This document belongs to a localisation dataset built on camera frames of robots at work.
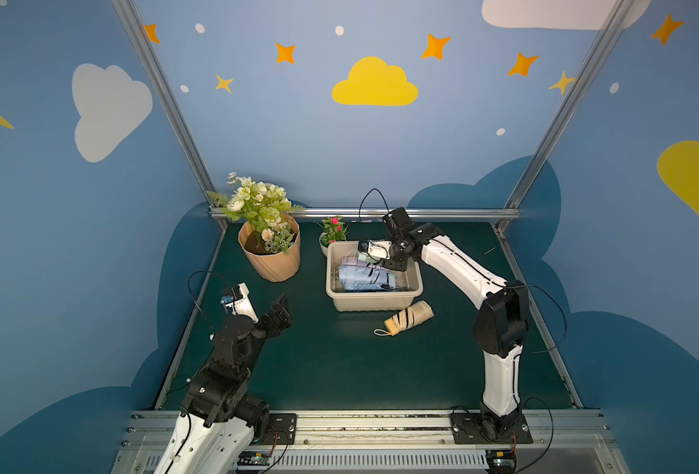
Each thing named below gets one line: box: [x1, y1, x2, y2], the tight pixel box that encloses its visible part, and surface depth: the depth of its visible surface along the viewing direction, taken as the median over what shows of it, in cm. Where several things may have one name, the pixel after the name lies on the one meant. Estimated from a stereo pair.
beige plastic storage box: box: [325, 240, 424, 313], surface depth 97 cm
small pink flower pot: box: [313, 216, 349, 257], surface depth 103 cm
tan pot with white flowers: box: [206, 171, 306, 283], surface depth 91 cm
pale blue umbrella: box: [337, 265, 397, 292], surface depth 95 cm
